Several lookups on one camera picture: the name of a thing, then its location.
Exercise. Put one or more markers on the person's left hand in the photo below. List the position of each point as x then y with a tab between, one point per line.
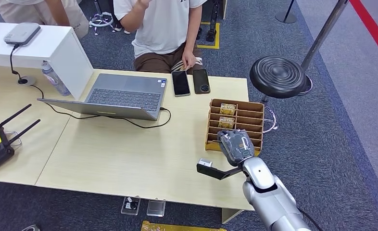
189	60

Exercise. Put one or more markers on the person's right hand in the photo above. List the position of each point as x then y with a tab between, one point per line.
143	3

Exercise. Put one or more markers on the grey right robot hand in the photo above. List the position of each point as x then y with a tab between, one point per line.
236	146

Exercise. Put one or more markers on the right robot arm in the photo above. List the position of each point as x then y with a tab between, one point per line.
268	197

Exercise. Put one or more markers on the person's left forearm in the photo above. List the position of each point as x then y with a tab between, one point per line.
192	32

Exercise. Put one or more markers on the person's right forearm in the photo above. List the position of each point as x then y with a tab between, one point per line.
131	19

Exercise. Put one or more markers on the golden hotel card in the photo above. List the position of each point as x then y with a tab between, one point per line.
228	110
226	123

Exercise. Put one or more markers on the person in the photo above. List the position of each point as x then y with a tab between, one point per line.
163	28
33	9

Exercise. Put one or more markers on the wooden slotted card holder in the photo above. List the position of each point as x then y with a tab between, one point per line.
240	112

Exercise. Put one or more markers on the black glossy smartphone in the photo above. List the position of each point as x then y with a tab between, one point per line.
180	83

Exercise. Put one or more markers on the black and white humanoid robot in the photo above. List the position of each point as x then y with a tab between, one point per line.
212	33

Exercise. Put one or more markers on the yellow floor tape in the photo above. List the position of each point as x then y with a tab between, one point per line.
217	35

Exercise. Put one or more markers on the wooden table leg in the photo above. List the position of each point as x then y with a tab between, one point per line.
230	216

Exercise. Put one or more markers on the grey laptop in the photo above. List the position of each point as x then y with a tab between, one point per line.
125	95

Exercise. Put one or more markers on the black round stool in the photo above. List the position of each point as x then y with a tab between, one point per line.
276	76

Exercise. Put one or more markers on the white desk riser box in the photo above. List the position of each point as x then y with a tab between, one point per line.
64	57

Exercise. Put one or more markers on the golden sheet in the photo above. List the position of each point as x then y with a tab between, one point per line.
176	227

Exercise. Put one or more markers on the grey stanchion pole with base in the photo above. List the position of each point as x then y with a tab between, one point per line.
322	33
286	17

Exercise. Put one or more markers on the clear plastic water bottle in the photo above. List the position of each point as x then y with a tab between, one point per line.
55	81

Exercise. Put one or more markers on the grey flat electronic device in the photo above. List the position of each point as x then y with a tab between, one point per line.
21	33

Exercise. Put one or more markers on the red barrier belt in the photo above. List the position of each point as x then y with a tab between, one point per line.
372	28

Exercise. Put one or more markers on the black camera bracket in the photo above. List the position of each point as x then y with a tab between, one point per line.
217	173

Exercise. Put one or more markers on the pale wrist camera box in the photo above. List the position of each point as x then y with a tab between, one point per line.
205	163

